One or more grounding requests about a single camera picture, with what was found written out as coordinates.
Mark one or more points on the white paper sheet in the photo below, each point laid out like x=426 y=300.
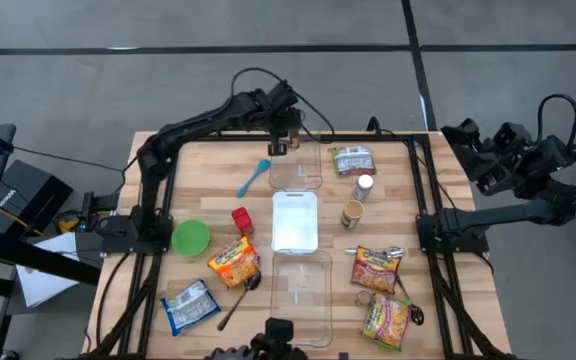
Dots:
x=43 y=285

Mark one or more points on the silver metal spoon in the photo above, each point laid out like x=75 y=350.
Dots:
x=355 y=251

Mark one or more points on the black controller box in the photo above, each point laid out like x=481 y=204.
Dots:
x=88 y=210

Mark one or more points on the green plastic bowl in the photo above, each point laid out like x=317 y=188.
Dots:
x=190 y=237

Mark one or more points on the red-lid spice jar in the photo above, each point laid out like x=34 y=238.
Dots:
x=242 y=219

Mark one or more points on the black camera on mount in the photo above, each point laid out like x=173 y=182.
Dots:
x=278 y=332

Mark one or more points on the black side cart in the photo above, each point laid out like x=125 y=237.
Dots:
x=43 y=257

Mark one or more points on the tan-lid jar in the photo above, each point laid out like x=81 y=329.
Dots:
x=352 y=214

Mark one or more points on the white cutting board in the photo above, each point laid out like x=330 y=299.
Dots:
x=295 y=222

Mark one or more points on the red ramen packet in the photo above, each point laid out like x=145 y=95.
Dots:
x=375 y=272

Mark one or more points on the blue plastic spoon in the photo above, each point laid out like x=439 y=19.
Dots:
x=263 y=166

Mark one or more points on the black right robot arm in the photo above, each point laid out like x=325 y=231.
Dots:
x=498 y=217

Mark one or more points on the green-edged ramen packet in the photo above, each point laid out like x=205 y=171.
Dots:
x=385 y=322
x=353 y=161

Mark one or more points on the black metal spoon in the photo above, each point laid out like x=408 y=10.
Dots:
x=253 y=281
x=416 y=315

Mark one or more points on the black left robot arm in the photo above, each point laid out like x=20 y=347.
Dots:
x=188 y=130

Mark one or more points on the small clear glass jar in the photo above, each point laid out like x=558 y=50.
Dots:
x=363 y=298

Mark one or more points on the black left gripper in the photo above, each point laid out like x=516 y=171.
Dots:
x=283 y=110

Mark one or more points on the blue ramen packet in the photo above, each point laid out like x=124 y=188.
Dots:
x=189 y=306

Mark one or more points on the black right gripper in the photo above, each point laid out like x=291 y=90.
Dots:
x=513 y=150

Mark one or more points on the small clear plastic bin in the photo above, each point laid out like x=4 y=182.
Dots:
x=295 y=172

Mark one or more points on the orange ramen packet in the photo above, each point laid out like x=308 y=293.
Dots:
x=232 y=261

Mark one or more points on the black frame clamp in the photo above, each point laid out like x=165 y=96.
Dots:
x=374 y=126
x=343 y=356

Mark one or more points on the large clear plastic bin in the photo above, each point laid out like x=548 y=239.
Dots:
x=300 y=290

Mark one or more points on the white-lid spice jar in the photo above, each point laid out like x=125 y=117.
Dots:
x=363 y=186

